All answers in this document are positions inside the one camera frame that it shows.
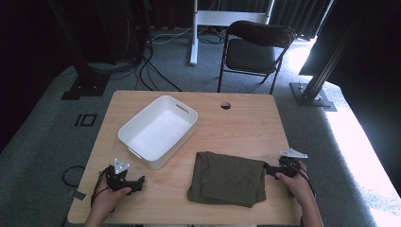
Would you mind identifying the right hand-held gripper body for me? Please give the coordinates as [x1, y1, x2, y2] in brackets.
[272, 148, 309, 180]

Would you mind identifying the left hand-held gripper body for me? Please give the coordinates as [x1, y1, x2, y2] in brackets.
[105, 158, 140, 194]

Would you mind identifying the olive green cloth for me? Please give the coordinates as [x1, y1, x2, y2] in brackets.
[186, 151, 268, 209]

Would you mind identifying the white plastic bin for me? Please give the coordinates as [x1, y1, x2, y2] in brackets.
[117, 95, 200, 170]

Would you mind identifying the person's left hand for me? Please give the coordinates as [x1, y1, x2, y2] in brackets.
[92, 169, 132, 221]

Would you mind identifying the person's right hand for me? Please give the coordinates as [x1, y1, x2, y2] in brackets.
[274, 160, 314, 206]

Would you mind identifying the black metal stand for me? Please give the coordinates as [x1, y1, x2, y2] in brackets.
[288, 0, 367, 113]
[46, 0, 112, 101]

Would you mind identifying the black folding chair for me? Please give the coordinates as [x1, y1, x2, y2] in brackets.
[217, 20, 298, 95]

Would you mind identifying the dark curtain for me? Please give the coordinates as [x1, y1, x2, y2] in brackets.
[150, 0, 335, 41]

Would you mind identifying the left hand-held gripper cable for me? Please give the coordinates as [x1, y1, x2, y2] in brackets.
[90, 169, 115, 213]

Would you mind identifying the hand-held gripper cable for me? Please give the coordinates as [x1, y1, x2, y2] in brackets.
[297, 166, 318, 200]
[90, 169, 115, 213]

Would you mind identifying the right hand-held gripper cable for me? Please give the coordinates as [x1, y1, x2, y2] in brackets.
[297, 166, 318, 200]

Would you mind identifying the bundle of black floor cables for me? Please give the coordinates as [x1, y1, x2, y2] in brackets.
[88, 31, 183, 93]

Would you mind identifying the white floor cable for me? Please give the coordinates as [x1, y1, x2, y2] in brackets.
[150, 0, 221, 45]

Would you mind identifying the white desk frame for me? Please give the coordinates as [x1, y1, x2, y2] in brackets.
[189, 0, 275, 66]

